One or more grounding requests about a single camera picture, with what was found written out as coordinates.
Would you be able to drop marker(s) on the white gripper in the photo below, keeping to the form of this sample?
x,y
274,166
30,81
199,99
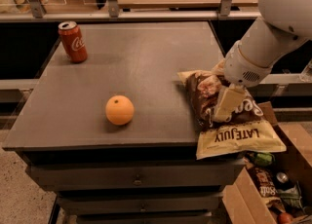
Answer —
x,y
242,66

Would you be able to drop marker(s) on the brown sea salt chip bag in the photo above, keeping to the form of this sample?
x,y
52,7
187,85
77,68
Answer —
x,y
246,130

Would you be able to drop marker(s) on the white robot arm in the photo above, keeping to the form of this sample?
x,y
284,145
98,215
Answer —
x,y
282,27

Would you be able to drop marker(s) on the green snack bag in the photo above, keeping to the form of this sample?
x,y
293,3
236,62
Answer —
x,y
262,159

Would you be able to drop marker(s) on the brown chip bag in box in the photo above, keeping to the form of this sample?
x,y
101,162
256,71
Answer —
x,y
265,186

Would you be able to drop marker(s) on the dark green bag in box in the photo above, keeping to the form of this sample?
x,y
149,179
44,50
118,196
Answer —
x,y
292,196

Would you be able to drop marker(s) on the silver can in box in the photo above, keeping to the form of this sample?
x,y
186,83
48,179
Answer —
x,y
282,181

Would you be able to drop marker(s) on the orange fruit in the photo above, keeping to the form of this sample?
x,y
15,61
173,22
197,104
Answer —
x,y
119,110

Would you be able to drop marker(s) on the dark drawer cabinet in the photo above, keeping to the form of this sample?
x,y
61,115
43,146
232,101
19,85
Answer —
x,y
144,172

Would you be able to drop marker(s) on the cardboard box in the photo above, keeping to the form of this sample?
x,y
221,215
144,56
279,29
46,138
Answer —
x,y
242,200

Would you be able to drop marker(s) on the red apple in box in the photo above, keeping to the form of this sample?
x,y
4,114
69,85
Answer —
x,y
284,218

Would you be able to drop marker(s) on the red cola can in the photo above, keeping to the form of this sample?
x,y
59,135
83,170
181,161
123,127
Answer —
x,y
72,41

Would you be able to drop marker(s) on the metal rail with posts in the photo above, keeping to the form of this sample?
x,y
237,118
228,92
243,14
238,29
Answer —
x,y
91,10

